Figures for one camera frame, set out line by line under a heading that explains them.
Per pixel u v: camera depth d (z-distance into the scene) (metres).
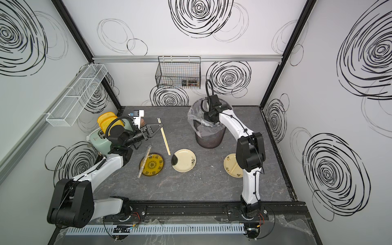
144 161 0.89
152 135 0.69
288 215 0.73
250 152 0.53
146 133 0.67
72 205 0.41
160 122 0.72
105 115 0.85
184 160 0.92
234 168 0.87
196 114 0.88
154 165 0.89
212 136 0.84
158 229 0.96
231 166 0.89
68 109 0.72
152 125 0.70
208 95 0.75
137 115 0.68
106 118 0.83
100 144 0.82
